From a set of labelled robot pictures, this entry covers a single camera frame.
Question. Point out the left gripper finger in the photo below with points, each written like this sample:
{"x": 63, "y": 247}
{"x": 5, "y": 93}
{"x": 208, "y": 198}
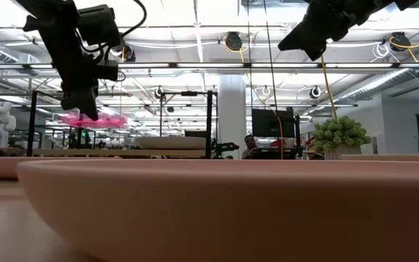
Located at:
{"x": 94, "y": 111}
{"x": 78, "y": 100}

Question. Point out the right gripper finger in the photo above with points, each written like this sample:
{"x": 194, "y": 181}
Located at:
{"x": 304, "y": 36}
{"x": 316, "y": 54}

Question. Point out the pink translucent plastic plate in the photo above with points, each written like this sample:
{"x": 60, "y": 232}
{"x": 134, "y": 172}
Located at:
{"x": 111, "y": 121}

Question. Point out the white ceramic plate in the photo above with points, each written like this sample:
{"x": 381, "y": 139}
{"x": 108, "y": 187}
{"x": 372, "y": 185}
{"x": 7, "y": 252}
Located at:
{"x": 169, "y": 143}

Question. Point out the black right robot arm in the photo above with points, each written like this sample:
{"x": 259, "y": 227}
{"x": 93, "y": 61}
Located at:
{"x": 395, "y": 3}

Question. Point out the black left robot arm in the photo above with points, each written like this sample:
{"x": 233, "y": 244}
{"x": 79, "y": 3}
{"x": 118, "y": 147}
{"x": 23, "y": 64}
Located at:
{"x": 46, "y": 5}

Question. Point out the black background robot arm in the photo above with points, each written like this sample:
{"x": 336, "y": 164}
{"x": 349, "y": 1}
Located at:
{"x": 227, "y": 147}

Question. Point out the wooden shelf with black posts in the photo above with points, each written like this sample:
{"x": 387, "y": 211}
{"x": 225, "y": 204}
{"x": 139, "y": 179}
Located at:
{"x": 122, "y": 153}

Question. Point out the black monitor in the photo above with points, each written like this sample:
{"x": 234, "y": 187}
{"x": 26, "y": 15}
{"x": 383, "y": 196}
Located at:
{"x": 273, "y": 123}

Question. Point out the white robot figure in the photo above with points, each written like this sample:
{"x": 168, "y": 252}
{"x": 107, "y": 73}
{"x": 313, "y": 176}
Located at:
{"x": 0, "y": 123}

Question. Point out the green potted plant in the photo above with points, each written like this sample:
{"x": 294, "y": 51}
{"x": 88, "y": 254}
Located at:
{"x": 340, "y": 134}

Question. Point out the long ceiling light strip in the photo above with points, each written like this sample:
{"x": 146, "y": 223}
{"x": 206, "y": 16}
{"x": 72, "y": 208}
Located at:
{"x": 209, "y": 65}

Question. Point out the white concrete column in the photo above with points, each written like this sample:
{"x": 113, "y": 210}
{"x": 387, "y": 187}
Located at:
{"x": 232, "y": 116}

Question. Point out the person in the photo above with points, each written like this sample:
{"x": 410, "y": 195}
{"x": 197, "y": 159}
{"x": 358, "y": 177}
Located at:
{"x": 249, "y": 143}

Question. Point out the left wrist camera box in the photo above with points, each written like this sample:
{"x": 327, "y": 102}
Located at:
{"x": 98, "y": 25}

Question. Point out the black background metal frame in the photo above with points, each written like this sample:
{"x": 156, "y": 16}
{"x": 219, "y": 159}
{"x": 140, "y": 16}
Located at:
{"x": 189, "y": 93}

